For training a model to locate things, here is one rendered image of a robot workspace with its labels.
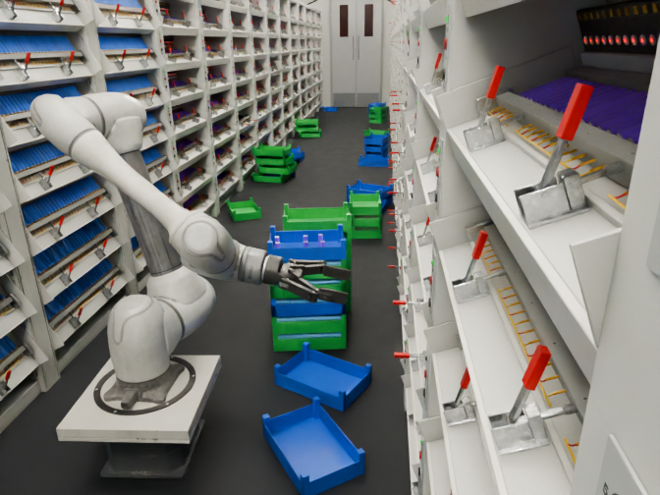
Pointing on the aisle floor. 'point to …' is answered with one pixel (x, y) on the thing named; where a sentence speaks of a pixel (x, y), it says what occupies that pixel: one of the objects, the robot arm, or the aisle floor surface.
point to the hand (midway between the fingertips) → (344, 286)
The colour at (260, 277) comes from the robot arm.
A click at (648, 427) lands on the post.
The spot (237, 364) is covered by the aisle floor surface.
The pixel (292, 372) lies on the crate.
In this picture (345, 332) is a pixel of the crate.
